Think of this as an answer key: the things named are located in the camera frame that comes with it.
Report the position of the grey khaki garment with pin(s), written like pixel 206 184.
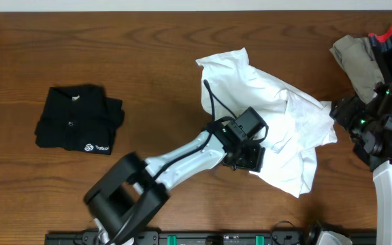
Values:
pixel 356 58

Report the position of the folded black polo shirt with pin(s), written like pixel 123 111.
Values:
pixel 79 118

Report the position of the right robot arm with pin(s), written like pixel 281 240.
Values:
pixel 370 128

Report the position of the red garment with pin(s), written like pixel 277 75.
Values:
pixel 382 38

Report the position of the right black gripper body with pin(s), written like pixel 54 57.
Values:
pixel 354 116

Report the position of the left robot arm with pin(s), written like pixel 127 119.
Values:
pixel 131 193

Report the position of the white t-shirt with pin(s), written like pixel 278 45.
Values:
pixel 297 122

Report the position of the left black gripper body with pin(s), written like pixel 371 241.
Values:
pixel 250 158

